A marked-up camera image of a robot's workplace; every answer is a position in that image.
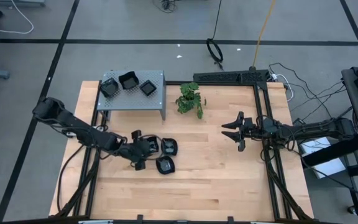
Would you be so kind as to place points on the green potted plant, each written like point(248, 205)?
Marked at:
point(189, 99)

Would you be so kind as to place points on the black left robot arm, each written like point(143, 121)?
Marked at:
point(82, 135)

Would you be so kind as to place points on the black desk crossbar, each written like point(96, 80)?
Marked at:
point(337, 151)

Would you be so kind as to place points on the grey metal floor bar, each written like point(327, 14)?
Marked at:
point(26, 2)

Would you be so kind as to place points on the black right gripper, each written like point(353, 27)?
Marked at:
point(250, 130)

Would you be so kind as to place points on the black perforated box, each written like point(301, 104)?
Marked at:
point(228, 77)

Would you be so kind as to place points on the white paper sheet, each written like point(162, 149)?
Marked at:
point(331, 166)

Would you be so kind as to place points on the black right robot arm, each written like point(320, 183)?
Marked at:
point(309, 130)

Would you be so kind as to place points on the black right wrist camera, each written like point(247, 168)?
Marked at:
point(270, 126)

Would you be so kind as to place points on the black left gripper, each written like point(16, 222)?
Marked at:
point(136, 134)

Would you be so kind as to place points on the grey perforated metal shelf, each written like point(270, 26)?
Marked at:
point(129, 102)

